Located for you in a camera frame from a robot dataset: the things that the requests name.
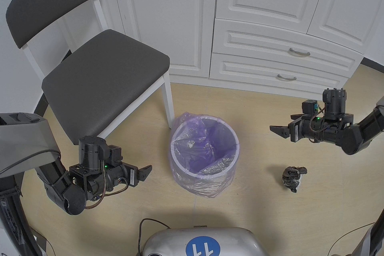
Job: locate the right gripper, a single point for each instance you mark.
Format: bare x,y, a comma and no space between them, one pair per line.
306,130

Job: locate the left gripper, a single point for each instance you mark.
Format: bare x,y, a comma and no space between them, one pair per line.
120,175

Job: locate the black plastic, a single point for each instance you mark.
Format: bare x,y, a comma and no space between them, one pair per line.
292,176

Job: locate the purple plastic bag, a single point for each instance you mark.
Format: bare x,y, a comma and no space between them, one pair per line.
207,140

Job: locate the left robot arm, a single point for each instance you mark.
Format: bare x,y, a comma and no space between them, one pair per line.
24,140

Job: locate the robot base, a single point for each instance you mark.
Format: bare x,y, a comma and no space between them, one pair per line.
180,242

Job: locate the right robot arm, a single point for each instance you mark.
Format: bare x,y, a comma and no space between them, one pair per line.
360,134

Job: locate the white trash bin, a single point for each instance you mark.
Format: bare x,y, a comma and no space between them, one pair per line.
210,181

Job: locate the white chair with grey cushions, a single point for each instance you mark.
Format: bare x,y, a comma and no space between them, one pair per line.
105,68

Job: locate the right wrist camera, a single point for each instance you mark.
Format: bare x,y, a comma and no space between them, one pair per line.
309,107

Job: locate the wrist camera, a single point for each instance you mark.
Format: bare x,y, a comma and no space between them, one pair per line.
309,107
115,154

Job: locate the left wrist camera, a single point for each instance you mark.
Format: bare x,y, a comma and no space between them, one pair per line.
115,154

